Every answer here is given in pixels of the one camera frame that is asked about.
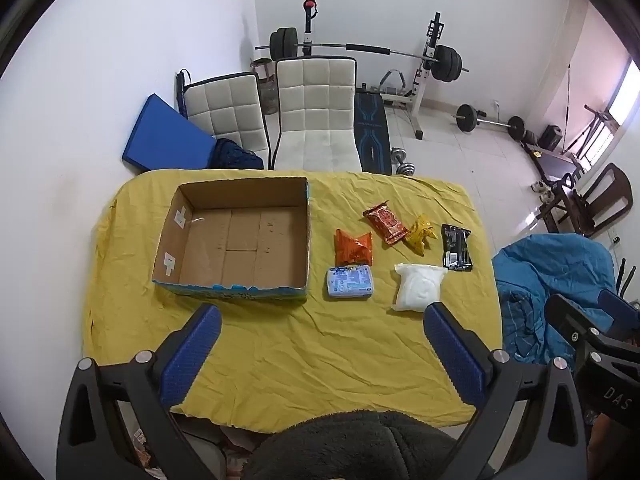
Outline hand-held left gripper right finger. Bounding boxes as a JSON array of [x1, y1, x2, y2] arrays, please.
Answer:
[[422, 301, 589, 480]]

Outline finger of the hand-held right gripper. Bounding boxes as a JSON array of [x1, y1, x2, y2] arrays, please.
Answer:
[[544, 292, 632, 361], [599, 287, 640, 333]]

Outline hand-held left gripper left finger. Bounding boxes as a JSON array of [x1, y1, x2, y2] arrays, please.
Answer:
[[56, 303, 223, 480]]

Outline white soft plastic bag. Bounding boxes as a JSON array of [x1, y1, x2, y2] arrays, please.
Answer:
[[391, 262, 447, 312]]

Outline black foil packet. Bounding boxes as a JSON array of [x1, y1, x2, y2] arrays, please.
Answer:
[[441, 224, 473, 272]]

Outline cardboard box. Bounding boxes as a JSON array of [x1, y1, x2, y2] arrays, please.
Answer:
[[151, 176, 312, 305]]

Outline yellow snack packet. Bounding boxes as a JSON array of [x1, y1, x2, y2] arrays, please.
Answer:
[[404, 214, 435, 253]]

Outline light blue tissue pack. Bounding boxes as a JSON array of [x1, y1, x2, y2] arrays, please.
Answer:
[[325, 265, 375, 302]]

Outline orange snack packet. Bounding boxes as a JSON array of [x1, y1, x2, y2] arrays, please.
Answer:
[[334, 229, 375, 267]]

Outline red patterned wipes packet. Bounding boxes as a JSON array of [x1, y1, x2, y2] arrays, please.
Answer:
[[362, 201, 408, 246]]

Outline blue blanket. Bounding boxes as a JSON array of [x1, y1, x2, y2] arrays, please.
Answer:
[[491, 234, 616, 366]]

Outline yellow tablecloth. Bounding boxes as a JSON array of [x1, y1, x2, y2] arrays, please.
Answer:
[[82, 169, 503, 433]]

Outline brown wooden chair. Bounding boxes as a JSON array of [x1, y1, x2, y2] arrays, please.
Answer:
[[542, 162, 635, 238]]

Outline dark fleece clothing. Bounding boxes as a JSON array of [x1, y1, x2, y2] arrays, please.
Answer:
[[242, 410, 481, 480]]

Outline black exercise bench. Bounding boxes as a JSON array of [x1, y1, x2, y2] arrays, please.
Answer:
[[524, 140, 591, 173]]

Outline dark blue cloth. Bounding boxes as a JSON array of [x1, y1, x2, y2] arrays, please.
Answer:
[[210, 137, 264, 171]]

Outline window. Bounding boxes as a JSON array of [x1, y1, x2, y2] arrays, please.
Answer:
[[590, 55, 640, 166]]

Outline blue foam mat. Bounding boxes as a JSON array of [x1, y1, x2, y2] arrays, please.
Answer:
[[121, 92, 217, 171]]

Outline short barbell with black plates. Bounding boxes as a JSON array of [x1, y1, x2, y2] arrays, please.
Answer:
[[455, 104, 526, 140]]

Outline black and blue weight bench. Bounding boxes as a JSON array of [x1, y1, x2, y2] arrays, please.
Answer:
[[354, 87, 393, 176]]

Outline low white padded chair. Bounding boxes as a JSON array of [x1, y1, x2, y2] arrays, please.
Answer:
[[184, 72, 271, 162]]

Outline dark slim pole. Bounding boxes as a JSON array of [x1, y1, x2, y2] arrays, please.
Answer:
[[175, 69, 192, 117]]

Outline tall white padded chair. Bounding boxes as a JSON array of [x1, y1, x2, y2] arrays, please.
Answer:
[[270, 57, 363, 172]]

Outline white barbell rack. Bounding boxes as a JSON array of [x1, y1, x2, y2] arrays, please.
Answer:
[[299, 0, 445, 141]]

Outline long barbell with black plates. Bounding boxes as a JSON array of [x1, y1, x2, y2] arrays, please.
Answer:
[[255, 27, 470, 82]]

